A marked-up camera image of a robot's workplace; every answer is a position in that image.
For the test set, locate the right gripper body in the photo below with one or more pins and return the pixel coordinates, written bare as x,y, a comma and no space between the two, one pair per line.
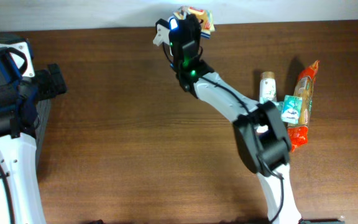
196,31

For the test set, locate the cream snack bag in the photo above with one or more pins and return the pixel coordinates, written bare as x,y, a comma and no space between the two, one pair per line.
204,16

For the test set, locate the white tube with tan cap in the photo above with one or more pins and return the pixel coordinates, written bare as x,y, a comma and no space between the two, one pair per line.
267,88

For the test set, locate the teal wipes packet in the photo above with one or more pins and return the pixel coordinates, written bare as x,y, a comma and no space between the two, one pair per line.
272,102

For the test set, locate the small teal tissue pack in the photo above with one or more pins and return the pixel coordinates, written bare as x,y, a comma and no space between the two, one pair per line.
291,109

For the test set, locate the orange spaghetti packet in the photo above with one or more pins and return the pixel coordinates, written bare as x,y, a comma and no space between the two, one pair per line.
298,133

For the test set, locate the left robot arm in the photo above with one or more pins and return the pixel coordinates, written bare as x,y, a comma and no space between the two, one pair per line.
25,95

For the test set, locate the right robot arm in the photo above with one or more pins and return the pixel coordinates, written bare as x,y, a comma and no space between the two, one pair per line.
261,138

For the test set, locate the grey plastic basket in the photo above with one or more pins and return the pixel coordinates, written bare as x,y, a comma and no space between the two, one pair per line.
43,109

